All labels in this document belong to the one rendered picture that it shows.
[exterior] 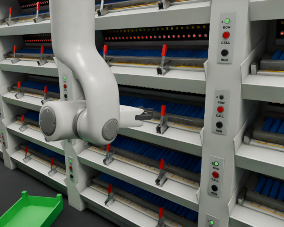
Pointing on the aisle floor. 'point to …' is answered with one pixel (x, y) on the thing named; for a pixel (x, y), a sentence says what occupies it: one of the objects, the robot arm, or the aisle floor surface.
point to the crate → (31, 212)
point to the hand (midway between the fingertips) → (143, 112)
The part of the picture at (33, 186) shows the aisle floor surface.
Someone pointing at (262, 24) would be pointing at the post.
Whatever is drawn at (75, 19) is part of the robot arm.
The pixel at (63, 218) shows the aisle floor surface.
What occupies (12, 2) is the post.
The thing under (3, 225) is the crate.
